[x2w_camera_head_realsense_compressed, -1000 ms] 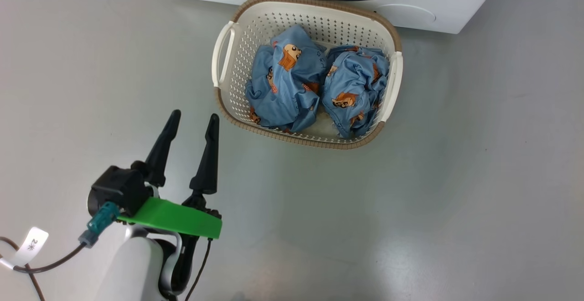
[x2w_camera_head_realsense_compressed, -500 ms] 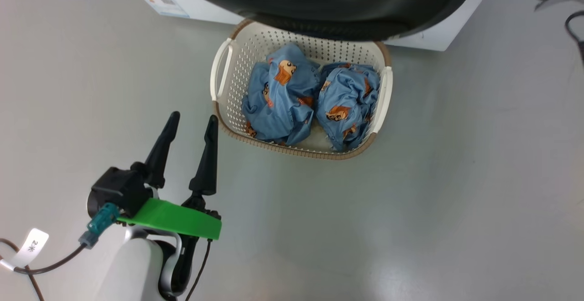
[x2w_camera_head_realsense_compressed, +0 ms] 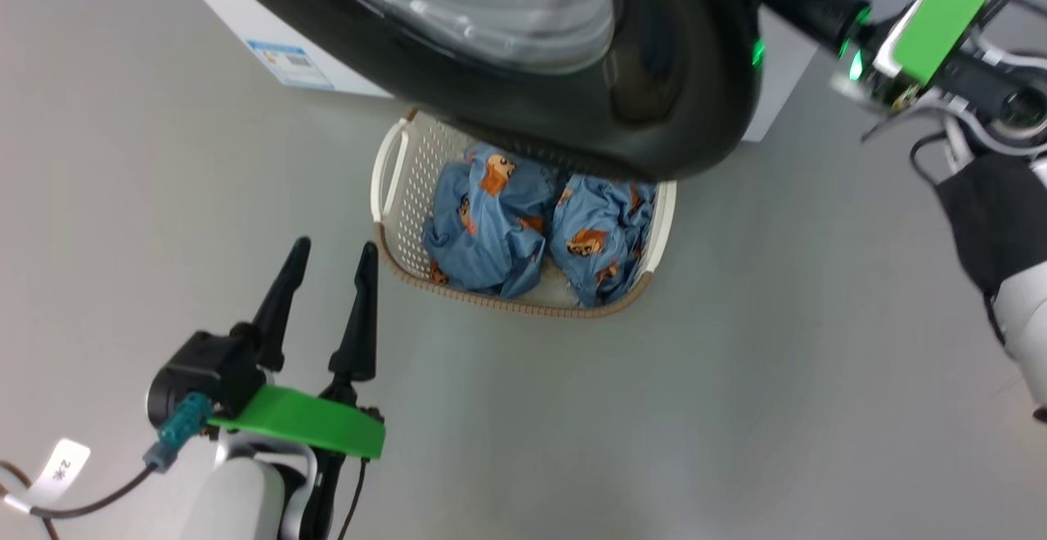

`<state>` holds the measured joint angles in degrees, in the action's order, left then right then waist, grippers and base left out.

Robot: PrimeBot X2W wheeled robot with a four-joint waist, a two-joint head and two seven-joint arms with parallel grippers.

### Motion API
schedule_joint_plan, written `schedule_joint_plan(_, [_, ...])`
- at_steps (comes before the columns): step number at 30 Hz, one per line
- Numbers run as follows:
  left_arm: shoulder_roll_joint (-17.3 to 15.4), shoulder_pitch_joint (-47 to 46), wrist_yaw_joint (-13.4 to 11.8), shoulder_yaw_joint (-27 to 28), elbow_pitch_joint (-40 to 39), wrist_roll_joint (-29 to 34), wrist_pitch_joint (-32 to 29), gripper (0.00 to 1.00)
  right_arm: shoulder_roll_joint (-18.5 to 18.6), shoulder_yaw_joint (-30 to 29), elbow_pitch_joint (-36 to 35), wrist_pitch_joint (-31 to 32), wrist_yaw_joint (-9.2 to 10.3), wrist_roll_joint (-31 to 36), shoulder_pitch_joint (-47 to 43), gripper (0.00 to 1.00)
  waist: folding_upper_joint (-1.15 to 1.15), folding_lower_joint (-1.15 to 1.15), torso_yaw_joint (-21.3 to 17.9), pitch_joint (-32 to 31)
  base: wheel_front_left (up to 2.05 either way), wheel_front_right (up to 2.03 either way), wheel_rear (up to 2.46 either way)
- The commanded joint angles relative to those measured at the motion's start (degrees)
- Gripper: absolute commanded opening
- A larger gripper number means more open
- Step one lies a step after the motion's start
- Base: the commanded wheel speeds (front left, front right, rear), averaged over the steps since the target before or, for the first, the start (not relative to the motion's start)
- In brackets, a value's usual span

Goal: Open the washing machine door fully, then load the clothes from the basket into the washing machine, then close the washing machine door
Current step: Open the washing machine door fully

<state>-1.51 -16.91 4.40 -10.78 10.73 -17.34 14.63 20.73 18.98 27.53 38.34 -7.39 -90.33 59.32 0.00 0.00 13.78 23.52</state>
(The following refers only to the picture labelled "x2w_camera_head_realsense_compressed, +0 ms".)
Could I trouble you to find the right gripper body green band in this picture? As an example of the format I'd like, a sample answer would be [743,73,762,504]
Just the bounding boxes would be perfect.
[830,0,1023,119]

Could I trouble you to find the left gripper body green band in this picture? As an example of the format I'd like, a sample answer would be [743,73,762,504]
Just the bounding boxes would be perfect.
[209,380,386,540]

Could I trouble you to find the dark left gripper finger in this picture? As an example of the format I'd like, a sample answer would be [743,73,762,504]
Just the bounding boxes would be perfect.
[249,236,312,373]
[329,241,380,385]

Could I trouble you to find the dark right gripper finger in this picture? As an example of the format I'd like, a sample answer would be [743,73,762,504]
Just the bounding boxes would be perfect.
[754,0,870,56]

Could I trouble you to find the black round glass washer door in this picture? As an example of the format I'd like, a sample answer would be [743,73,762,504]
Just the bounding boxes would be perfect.
[196,0,766,183]

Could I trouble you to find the blue bear-print garment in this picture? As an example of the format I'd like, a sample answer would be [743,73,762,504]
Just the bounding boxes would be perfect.
[546,172,658,308]
[421,143,565,299]

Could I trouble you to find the cream perforated laundry basket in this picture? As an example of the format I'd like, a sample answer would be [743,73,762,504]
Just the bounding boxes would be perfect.
[370,108,678,318]

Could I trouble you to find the white front-load washing machine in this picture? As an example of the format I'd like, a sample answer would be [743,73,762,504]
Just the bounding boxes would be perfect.
[160,0,872,144]

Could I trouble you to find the blue energy label sticker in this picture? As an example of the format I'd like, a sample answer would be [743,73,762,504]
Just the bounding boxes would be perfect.
[247,39,335,89]

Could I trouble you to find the thin black cable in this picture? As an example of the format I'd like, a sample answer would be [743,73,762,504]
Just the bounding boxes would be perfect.
[338,457,371,540]

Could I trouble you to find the cable with teal connector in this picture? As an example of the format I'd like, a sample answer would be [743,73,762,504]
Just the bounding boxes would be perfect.
[0,393,213,540]

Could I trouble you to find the white paper cable tag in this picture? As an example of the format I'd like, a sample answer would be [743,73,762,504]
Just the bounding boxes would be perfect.
[37,439,91,488]

